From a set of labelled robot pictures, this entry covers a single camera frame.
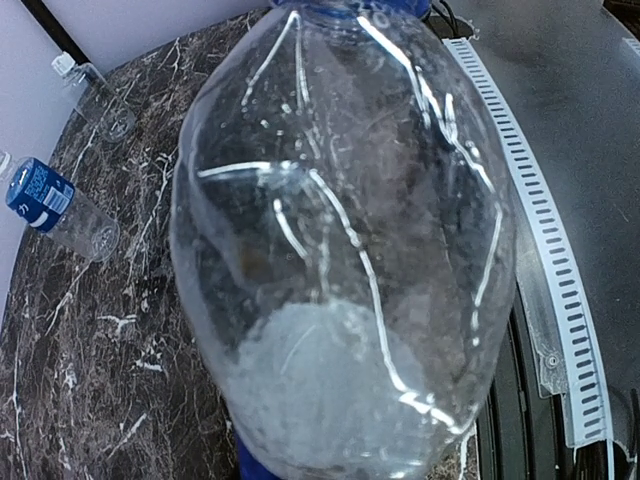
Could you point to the Pepsi bottle blue label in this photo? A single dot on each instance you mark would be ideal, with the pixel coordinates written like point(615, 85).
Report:
point(343, 241)

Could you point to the small clear bottle white cap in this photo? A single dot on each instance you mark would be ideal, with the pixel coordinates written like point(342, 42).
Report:
point(93, 98)

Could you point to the Pocari Sweat bottle blue label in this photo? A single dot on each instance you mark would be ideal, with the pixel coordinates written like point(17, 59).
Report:
point(52, 205)

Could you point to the black table front rail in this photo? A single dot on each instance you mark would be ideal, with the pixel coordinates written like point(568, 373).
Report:
point(520, 435)

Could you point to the grey slotted cable duct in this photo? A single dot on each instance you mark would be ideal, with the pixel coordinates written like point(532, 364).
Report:
point(566, 350)

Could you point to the black right corner post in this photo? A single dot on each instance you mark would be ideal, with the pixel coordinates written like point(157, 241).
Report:
point(54, 29)

